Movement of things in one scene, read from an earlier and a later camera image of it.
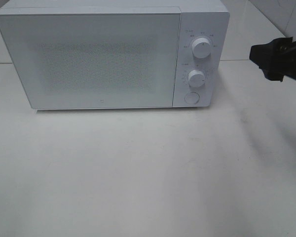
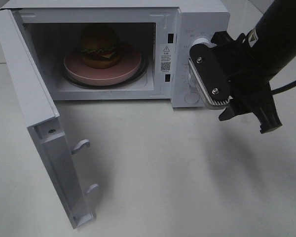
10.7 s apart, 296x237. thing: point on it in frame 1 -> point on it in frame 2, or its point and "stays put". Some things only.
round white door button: x=192 y=98 stays put
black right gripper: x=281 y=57 -> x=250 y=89
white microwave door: x=96 y=58 -> x=40 y=112
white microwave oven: x=119 y=54 stays put
